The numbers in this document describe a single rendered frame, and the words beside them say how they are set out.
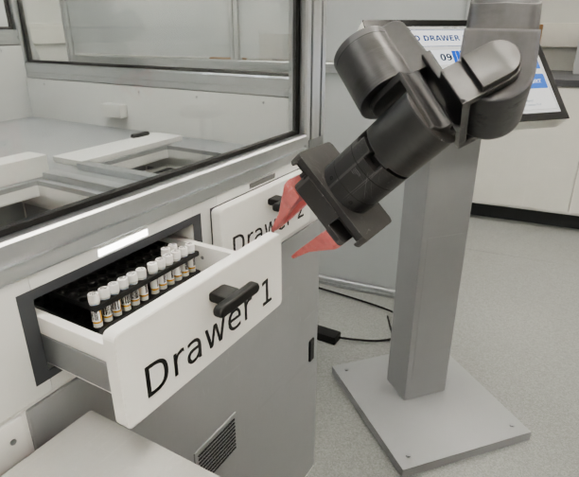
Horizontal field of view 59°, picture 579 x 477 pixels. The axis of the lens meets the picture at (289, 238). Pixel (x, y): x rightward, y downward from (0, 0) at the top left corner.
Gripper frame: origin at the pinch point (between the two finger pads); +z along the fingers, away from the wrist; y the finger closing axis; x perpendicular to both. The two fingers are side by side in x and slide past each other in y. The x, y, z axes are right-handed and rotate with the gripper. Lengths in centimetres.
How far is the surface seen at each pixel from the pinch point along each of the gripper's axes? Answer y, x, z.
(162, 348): -1.2, 11.9, 12.4
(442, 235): -18, -98, 30
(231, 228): 8.9, -16.4, 20.4
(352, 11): 69, -160, 28
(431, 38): 25, -95, -3
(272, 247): 1.5, -9.3, 10.1
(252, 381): -14, -24, 47
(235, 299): -1.6, 4.0, 7.9
